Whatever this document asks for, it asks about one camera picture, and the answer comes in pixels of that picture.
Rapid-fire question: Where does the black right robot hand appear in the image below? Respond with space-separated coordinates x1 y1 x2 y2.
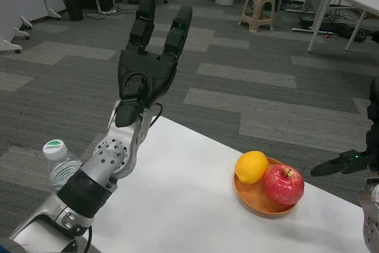
310 76 379 177

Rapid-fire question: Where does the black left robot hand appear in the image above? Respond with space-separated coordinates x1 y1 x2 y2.
114 0 194 129

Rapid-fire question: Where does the clear plastic water bottle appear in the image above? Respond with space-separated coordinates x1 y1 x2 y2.
42 139 83 191

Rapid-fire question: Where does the black waste bin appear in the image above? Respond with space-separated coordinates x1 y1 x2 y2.
62 0 85 22

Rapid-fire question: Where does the red apple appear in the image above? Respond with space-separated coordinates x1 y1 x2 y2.
262 163 306 206

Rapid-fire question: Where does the yellow lemon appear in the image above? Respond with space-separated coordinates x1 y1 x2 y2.
235 150 269 185

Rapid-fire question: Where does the orange plate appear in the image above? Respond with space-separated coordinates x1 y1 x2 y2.
233 157 299 219

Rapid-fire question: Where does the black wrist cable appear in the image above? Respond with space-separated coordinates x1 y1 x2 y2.
147 103 163 131

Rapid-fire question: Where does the black upper arm cable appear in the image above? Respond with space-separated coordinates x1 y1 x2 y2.
83 225 93 253

